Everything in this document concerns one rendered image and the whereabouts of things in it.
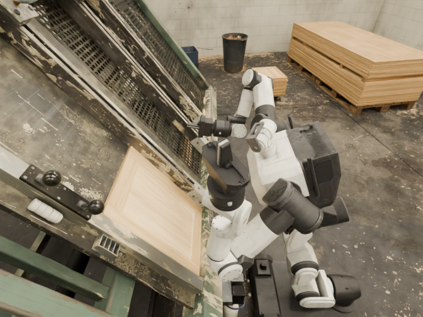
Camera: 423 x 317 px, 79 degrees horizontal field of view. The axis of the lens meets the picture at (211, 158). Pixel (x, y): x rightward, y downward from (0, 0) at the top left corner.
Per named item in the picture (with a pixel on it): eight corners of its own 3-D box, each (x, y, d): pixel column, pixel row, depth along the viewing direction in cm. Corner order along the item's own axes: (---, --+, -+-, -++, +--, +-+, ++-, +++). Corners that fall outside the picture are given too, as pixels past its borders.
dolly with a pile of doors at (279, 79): (284, 101, 420) (289, 77, 395) (253, 104, 413) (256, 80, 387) (270, 86, 467) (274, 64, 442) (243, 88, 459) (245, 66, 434)
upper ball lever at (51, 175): (41, 190, 65) (56, 190, 56) (27, 181, 63) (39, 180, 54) (52, 178, 67) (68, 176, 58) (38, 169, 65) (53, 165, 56)
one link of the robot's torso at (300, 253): (311, 250, 149) (308, 196, 121) (321, 280, 135) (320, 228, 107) (284, 253, 152) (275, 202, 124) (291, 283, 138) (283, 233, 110)
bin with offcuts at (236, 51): (248, 72, 520) (252, 38, 479) (223, 74, 512) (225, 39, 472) (241, 64, 559) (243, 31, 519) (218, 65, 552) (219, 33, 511)
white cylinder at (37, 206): (24, 210, 63) (53, 226, 67) (31, 205, 62) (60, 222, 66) (31, 200, 65) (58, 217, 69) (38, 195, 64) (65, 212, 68)
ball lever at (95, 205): (81, 214, 71) (100, 218, 62) (69, 207, 70) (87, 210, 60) (90, 202, 73) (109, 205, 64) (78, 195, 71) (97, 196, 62)
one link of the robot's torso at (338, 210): (340, 205, 121) (336, 180, 111) (352, 228, 111) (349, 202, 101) (282, 219, 128) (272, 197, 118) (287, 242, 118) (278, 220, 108)
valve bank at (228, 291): (250, 324, 119) (255, 302, 104) (219, 324, 119) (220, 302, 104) (240, 232, 158) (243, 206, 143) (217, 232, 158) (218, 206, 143)
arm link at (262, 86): (255, 60, 119) (260, 100, 110) (276, 70, 125) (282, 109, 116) (240, 75, 128) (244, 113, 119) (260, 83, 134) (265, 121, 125)
